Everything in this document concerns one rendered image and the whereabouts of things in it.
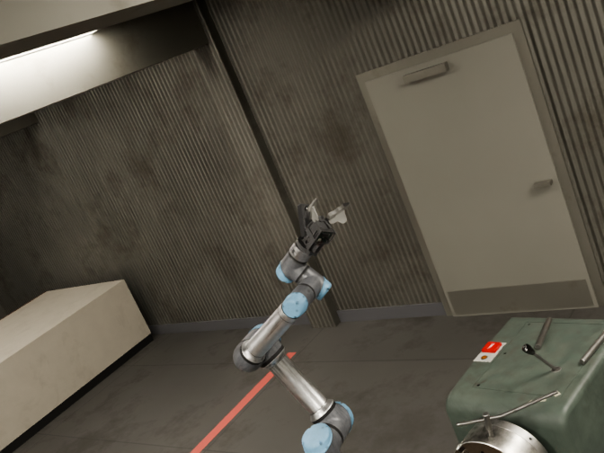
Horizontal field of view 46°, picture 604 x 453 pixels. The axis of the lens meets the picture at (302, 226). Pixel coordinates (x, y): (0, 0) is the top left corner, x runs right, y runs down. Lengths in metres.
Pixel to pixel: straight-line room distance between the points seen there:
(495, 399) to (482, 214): 3.09
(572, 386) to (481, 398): 0.31
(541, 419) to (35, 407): 6.18
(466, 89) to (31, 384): 5.22
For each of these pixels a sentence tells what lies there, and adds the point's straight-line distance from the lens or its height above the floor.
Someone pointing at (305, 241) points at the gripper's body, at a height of 2.01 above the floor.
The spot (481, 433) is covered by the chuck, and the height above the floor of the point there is 1.24.
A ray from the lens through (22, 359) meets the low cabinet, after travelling 7.86.
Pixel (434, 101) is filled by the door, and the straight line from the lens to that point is 5.35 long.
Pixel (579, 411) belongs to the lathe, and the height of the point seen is 1.20.
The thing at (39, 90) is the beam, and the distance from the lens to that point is 5.15.
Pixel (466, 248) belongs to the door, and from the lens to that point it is 5.74.
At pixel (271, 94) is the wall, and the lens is 6.15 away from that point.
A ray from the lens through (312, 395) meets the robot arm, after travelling 2.72.
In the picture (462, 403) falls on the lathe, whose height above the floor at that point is 1.24.
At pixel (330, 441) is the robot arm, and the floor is 1.30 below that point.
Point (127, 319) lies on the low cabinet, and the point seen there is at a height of 0.41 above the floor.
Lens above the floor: 2.66
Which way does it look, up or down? 15 degrees down
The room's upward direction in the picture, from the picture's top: 23 degrees counter-clockwise
